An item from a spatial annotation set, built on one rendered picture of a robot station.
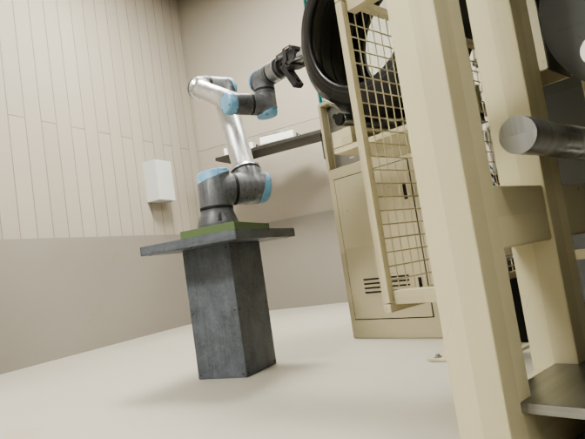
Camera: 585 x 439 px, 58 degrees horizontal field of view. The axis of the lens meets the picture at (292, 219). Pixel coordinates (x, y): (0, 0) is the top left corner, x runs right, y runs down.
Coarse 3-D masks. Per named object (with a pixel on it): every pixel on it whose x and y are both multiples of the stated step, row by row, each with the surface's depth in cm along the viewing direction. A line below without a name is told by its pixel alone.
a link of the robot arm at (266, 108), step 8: (264, 88) 225; (272, 88) 226; (256, 96) 222; (264, 96) 224; (272, 96) 226; (256, 104) 221; (264, 104) 223; (272, 104) 225; (256, 112) 224; (264, 112) 223; (272, 112) 224
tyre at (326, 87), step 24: (312, 0) 189; (312, 24) 191; (336, 24) 208; (360, 24) 209; (312, 48) 191; (336, 48) 211; (360, 48) 210; (312, 72) 191; (336, 72) 209; (360, 72) 211; (384, 72) 168; (336, 96) 183
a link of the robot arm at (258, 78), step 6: (264, 66) 223; (252, 72) 229; (258, 72) 225; (264, 72) 222; (252, 78) 228; (258, 78) 225; (264, 78) 223; (252, 84) 229; (258, 84) 225; (264, 84) 225; (270, 84) 226; (252, 90) 231
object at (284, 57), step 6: (288, 48) 213; (294, 48) 212; (282, 54) 217; (288, 54) 214; (294, 54) 212; (276, 60) 219; (282, 60) 218; (288, 60) 212; (276, 66) 218; (288, 66) 213; (294, 66) 214; (300, 66) 215; (276, 72) 219; (282, 72) 220
